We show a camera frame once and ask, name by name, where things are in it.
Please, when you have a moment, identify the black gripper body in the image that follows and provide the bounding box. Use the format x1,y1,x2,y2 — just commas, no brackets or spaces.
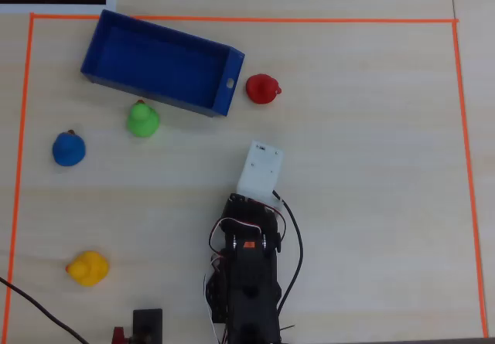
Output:
220,192,282,254

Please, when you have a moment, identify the yellow rubber duck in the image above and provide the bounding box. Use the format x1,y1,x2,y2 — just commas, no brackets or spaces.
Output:
64,250,111,288

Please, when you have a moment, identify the red rubber duck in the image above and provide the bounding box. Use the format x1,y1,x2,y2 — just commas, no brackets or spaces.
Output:
245,73,283,106

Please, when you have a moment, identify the green rubber duck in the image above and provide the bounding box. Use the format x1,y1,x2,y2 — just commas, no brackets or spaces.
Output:
125,99,161,139

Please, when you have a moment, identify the blue rectangular plastic box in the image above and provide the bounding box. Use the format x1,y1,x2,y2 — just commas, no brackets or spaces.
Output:
80,9,246,119

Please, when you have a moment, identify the blue rubber duck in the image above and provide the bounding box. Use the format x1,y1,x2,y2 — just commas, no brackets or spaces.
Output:
52,129,87,167

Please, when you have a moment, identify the black table clamp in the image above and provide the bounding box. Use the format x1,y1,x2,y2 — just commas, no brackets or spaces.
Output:
132,308,164,344

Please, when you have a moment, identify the orange tape strip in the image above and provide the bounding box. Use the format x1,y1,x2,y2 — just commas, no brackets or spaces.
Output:
451,21,489,339
1,13,36,344
29,12,459,24

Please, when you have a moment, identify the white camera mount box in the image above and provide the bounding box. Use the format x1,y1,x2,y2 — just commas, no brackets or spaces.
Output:
236,139,285,210

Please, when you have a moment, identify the black camera cable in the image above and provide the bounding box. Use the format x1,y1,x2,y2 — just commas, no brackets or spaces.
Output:
271,189,305,322

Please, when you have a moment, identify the thick black cable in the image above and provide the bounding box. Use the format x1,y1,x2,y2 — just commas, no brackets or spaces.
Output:
0,277,90,344

